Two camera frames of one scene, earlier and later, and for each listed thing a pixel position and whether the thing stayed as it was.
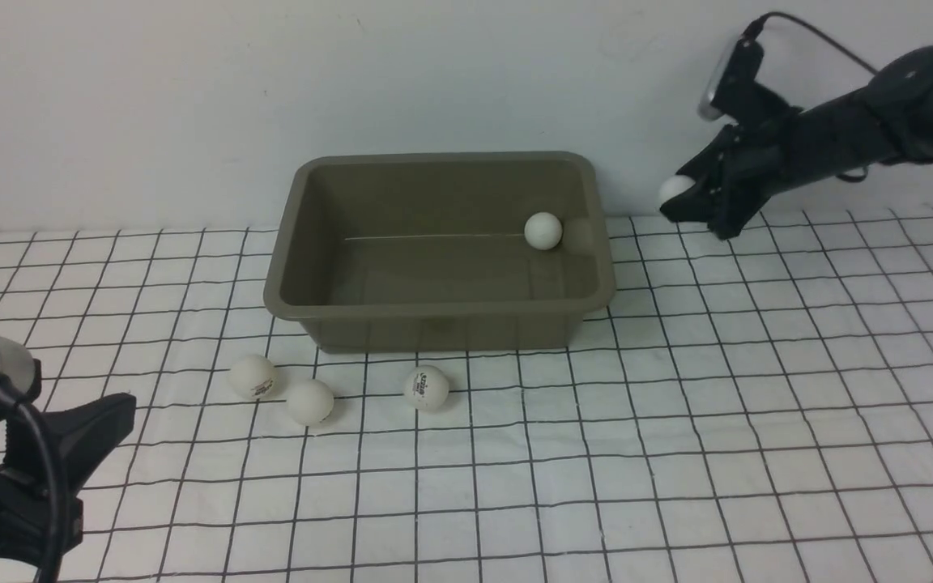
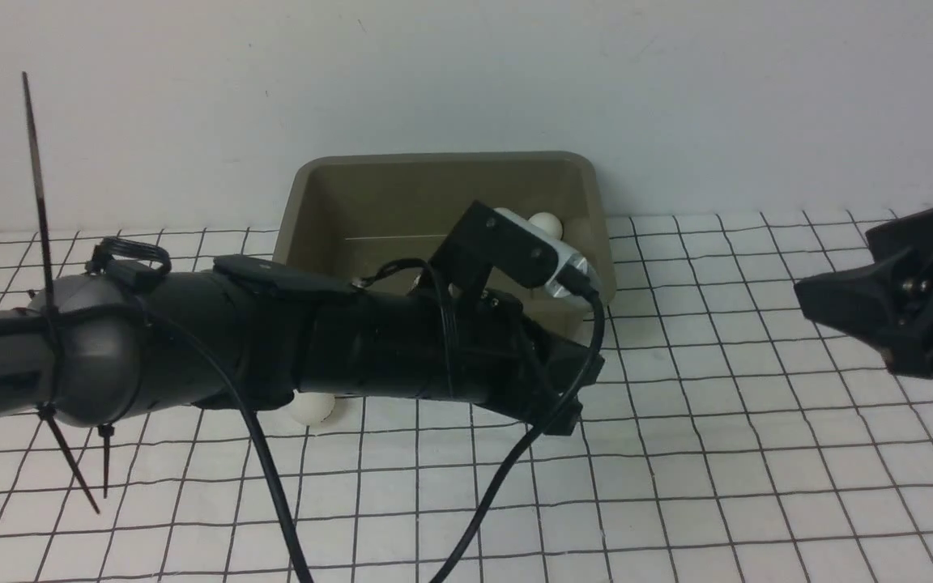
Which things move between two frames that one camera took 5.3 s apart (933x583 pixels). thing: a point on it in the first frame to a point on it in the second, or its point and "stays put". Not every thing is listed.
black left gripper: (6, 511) to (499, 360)
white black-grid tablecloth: (796, 400) stays put
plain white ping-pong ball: (310, 402) stays put
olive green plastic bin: (423, 253) stays put
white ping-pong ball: (543, 231) stays put
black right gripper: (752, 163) to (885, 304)
